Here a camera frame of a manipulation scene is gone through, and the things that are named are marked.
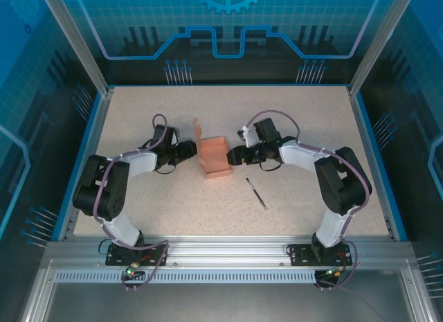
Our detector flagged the orange paper box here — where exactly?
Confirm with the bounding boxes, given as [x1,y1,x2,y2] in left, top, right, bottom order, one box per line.
[192,116,232,180]

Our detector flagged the black pen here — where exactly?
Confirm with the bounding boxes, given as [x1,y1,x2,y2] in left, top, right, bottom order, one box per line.
[245,177,269,210]

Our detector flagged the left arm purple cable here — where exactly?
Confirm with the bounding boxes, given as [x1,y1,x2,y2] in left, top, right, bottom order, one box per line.
[92,113,181,292]

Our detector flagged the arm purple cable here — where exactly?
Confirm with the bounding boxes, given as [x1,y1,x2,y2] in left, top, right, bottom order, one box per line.
[92,113,181,292]
[246,109,371,290]

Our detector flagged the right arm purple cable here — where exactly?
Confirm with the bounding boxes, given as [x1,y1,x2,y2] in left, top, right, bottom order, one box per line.
[246,109,371,290]

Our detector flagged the aluminium side rail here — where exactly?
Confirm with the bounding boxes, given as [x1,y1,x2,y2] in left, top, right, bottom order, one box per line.
[347,86,399,242]
[56,87,115,242]

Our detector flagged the aluminium mounting rail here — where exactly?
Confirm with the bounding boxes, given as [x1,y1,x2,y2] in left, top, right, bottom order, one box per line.
[44,234,415,267]

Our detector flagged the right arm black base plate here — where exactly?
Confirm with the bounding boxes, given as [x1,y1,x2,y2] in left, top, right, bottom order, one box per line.
[288,243,353,267]

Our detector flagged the slotted grey cable duct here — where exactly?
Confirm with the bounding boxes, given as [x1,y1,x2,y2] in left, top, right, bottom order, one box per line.
[54,270,318,285]

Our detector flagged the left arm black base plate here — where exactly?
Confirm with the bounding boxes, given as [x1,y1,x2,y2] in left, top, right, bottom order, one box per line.
[105,243,170,267]

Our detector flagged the aluminium front frame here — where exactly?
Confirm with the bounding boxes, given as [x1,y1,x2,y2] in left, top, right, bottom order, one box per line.
[20,259,437,322]

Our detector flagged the aluminium frame post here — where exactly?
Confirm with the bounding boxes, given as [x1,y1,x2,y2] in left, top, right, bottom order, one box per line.
[37,0,115,98]
[347,0,406,97]

